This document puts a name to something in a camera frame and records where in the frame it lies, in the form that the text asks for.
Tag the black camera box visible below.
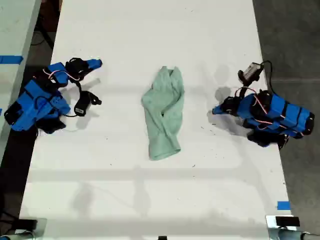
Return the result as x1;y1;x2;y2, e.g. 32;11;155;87
74;90;103;117
237;62;265;84

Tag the black camera cable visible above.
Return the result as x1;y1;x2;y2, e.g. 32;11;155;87
73;79;84;94
261;59;274;94

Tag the short blue tape strip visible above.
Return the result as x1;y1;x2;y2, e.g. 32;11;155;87
276;200;292;211

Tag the pale green T-shirt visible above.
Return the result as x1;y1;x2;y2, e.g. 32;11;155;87
140;65;186;162

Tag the small black box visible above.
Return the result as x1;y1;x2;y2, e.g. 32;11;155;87
275;216;301;227
18;219;39;230

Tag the black floor cable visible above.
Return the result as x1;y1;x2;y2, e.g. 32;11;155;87
30;23;55;50

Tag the long blue tape strip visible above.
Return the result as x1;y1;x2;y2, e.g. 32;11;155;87
0;55;24;66

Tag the grey side table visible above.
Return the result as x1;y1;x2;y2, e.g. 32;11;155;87
0;0;42;157

